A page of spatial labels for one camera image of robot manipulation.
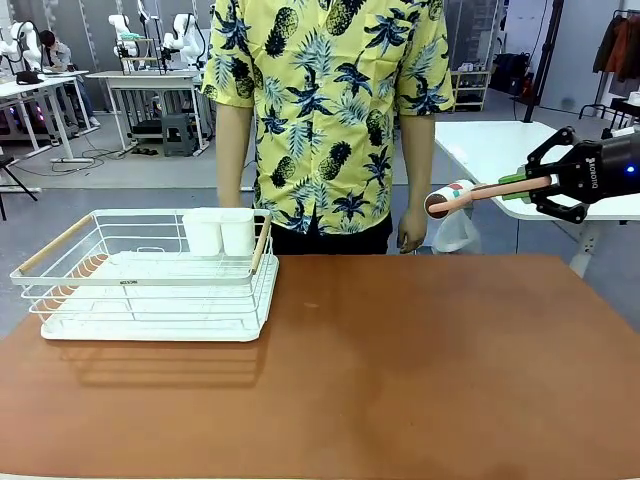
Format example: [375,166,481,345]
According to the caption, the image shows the lint roller with pink handle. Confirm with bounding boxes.
[423,177,557,221]

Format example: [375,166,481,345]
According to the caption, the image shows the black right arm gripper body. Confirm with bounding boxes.
[553,130,640,205]

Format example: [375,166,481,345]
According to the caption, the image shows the white plastic bag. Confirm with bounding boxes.
[431,208,482,255]

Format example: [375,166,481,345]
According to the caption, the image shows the white utensil holder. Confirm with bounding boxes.
[181,206,257,259]

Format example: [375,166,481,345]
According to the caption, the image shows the wooden storage shelf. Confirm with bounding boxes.
[449,68,492,113]

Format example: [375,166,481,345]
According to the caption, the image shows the mannequin in pineapple shirt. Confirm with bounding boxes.
[201,0,457,237]

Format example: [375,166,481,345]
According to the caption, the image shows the grey plastic stool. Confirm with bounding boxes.
[160,113,199,158]

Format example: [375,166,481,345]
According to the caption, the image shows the black folding chair leg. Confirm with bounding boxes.
[0,153,39,222]

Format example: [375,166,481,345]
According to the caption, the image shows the white background desk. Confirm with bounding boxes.
[0,69,96,165]

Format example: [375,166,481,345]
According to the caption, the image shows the black trousers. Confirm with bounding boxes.
[269,212,394,257]

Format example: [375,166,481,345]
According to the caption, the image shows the black stand pole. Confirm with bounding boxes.
[521,0,565,125]

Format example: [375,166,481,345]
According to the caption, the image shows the person's right forearm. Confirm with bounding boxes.
[215,102,257,209]

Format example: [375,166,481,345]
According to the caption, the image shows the white background robot table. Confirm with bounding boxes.
[85,68,211,154]

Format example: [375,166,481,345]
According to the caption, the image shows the white side table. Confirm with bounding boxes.
[433,119,640,279]

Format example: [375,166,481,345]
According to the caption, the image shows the seated person in background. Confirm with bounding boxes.
[38,28,102,129]

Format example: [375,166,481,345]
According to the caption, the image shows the person's left forearm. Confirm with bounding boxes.
[398,112,438,212]

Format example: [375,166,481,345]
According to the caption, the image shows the white wire dish rack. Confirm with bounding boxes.
[9,207,280,331]

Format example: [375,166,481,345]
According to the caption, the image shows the black bag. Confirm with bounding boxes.
[491,51,532,95]

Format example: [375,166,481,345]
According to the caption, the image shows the person's left hand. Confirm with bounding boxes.
[396,205,428,255]

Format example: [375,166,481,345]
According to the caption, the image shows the clothes rack with jackets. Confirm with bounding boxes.
[579,8,640,132]

